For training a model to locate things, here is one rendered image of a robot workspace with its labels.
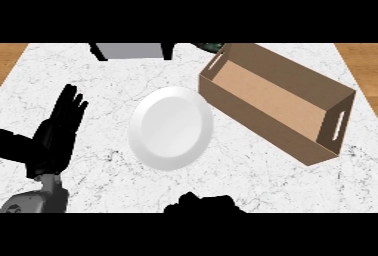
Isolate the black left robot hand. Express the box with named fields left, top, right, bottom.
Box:
left=0, top=83, right=90, bottom=180

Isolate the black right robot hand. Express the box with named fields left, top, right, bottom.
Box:
left=162, top=191, right=248, bottom=214

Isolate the white plate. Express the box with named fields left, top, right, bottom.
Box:
left=127, top=86, right=216, bottom=172

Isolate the brown cardboard box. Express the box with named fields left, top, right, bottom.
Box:
left=196, top=43, right=357, bottom=167

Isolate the grey and black appliance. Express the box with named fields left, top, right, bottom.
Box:
left=87, top=43, right=176, bottom=62

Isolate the dark green object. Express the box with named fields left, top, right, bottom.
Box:
left=191, top=43, right=226, bottom=54

